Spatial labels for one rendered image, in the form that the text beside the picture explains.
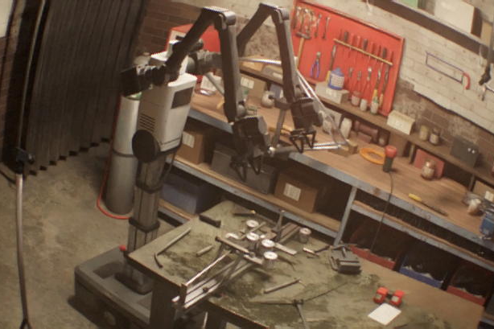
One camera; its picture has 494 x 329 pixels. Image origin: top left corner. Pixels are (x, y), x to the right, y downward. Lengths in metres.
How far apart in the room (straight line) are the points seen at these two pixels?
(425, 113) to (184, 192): 1.72
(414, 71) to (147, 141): 2.11
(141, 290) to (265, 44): 2.23
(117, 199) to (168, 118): 1.69
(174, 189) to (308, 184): 0.93
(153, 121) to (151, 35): 2.50
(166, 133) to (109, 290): 0.91
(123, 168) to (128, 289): 1.28
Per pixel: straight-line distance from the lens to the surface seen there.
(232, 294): 2.60
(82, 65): 5.04
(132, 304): 3.43
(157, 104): 3.06
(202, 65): 3.26
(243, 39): 3.14
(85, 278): 3.57
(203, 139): 4.49
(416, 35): 4.55
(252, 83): 4.88
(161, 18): 5.47
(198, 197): 4.66
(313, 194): 4.23
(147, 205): 3.32
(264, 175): 4.34
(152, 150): 3.13
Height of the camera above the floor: 2.32
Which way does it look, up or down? 23 degrees down
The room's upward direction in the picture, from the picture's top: 14 degrees clockwise
